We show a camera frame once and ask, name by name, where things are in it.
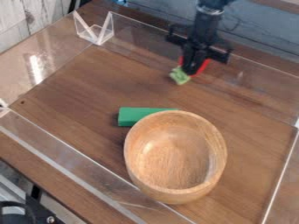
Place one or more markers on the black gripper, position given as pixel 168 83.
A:
pixel 202 46

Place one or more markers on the red knitted strawberry toy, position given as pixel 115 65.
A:
pixel 180 77

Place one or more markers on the green rectangular block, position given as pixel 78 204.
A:
pixel 128 115

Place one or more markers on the wooden bowl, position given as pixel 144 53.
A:
pixel 175 154

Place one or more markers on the clear acrylic corner bracket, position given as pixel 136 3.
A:
pixel 98 34

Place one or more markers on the clear acrylic front wall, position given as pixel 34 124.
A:
pixel 72 177

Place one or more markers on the black clamp with cable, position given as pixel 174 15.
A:
pixel 35 214

